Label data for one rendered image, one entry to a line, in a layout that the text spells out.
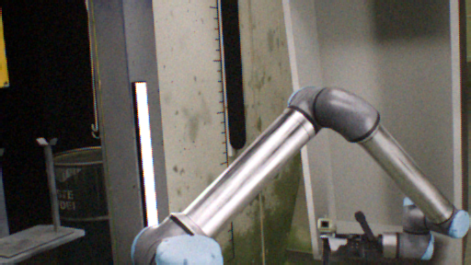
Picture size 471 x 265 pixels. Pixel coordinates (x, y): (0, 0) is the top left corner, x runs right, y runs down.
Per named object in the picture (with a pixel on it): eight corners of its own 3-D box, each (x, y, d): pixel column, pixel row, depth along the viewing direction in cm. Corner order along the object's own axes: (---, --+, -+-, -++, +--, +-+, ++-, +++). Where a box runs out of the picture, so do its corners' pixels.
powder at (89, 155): (33, 160, 286) (33, 158, 286) (120, 146, 320) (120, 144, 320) (72, 172, 245) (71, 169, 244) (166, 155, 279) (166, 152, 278)
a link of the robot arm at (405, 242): (431, 228, 178) (430, 256, 179) (395, 226, 181) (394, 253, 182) (435, 236, 169) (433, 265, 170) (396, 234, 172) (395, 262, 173)
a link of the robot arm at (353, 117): (359, 77, 132) (479, 218, 160) (328, 78, 143) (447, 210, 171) (335, 112, 130) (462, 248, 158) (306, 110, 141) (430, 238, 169)
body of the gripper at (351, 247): (346, 256, 177) (382, 259, 174) (347, 231, 178) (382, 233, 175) (346, 256, 184) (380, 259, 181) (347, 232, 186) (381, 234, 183)
